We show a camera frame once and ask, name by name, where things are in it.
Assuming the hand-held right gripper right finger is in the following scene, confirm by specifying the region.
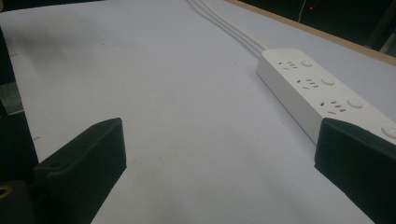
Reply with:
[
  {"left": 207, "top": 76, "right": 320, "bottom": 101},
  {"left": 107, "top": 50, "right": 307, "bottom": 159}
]
[{"left": 314, "top": 117, "right": 396, "bottom": 224}]

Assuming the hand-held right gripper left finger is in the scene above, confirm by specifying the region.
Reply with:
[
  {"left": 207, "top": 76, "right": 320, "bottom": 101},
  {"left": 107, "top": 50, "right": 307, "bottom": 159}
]
[{"left": 33, "top": 117, "right": 128, "bottom": 224}]

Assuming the white power strip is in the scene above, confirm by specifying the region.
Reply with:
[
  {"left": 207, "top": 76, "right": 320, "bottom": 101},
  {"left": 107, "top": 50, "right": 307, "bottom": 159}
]
[{"left": 255, "top": 48, "right": 396, "bottom": 147}]

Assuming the white power strip cable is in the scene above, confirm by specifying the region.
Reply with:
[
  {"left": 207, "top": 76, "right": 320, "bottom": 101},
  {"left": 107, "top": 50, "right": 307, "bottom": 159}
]
[{"left": 199, "top": 0, "right": 269, "bottom": 52}]

